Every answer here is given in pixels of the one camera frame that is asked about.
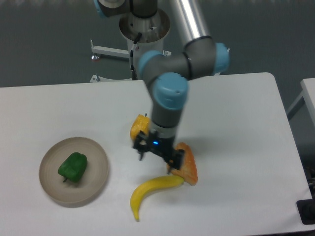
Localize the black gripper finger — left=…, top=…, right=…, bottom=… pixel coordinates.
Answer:
left=133, top=131, right=148, bottom=161
left=164, top=149, right=185, bottom=174

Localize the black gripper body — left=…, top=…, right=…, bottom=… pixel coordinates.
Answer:
left=145, top=121, right=178, bottom=159

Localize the green bell pepper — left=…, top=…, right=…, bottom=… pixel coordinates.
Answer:
left=58, top=152, right=88, bottom=183

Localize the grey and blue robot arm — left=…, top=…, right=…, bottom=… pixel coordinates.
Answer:
left=94, top=0, right=230, bottom=170

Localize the yellow bell pepper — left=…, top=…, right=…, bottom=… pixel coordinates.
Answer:
left=129, top=114, right=150, bottom=142

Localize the beige round plate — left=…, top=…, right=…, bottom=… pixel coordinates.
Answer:
left=39, top=137, right=109, bottom=207

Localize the orange bread slice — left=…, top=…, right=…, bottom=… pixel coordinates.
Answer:
left=170, top=142, right=198, bottom=186

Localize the yellow banana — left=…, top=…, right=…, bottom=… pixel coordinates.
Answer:
left=129, top=176, right=184, bottom=221

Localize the white side table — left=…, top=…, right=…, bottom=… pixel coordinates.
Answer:
left=286, top=78, right=315, bottom=123

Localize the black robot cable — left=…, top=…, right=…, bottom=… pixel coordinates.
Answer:
left=129, top=32, right=142, bottom=81

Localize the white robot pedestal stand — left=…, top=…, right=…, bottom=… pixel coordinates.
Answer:
left=91, top=9, right=171, bottom=81

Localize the black table clamp mount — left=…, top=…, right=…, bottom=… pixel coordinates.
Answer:
left=296, top=199, right=315, bottom=225

